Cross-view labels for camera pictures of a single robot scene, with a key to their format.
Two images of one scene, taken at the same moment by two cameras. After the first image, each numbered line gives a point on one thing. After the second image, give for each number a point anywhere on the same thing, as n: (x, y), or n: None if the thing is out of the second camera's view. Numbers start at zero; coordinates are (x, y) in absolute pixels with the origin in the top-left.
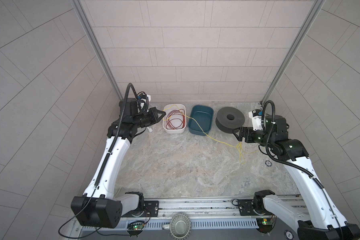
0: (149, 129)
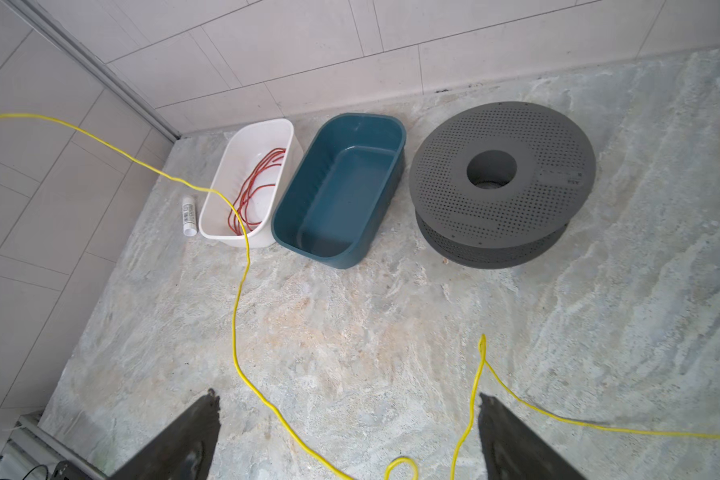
0: (189, 219)
